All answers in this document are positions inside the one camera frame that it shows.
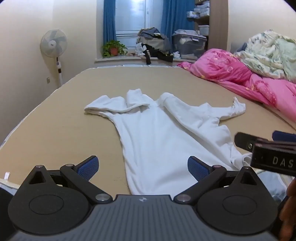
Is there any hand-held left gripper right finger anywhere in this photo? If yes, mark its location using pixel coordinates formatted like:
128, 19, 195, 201
173, 156, 267, 203

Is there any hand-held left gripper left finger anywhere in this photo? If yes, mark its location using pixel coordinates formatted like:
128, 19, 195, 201
20, 156, 113, 204

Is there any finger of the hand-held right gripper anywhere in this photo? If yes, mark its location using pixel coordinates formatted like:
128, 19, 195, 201
272, 130, 296, 142
234, 132, 268, 151

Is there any white long-sleeved shirt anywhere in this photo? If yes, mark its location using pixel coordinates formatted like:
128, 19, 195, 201
84, 88, 257, 195

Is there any pile of dark clothes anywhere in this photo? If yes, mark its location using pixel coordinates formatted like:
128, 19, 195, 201
135, 27, 181, 65

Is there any person's right hand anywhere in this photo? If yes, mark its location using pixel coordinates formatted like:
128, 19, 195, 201
279, 178, 296, 241

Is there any beige quilted mattress pad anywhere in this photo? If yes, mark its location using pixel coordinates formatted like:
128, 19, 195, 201
0, 64, 296, 195

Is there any pink floral quilt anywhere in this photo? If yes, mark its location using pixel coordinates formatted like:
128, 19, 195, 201
177, 48, 296, 127

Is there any pale green floral quilt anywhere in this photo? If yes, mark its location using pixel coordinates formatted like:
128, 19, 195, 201
234, 29, 296, 84

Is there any clear plastic storage box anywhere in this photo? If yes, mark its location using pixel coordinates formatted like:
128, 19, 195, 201
171, 29, 208, 60

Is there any potted green plant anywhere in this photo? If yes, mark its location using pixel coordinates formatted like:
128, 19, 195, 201
102, 40, 128, 58

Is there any wooden shelf unit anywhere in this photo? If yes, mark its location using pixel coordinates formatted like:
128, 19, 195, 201
186, 0, 229, 52

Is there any white standing fan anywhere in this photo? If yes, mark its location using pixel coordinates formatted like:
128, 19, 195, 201
40, 29, 68, 88

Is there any blue curtain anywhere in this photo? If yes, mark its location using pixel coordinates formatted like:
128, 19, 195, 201
103, 0, 117, 42
160, 0, 196, 55

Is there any white framed window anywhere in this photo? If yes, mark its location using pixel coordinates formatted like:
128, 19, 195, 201
115, 0, 165, 49

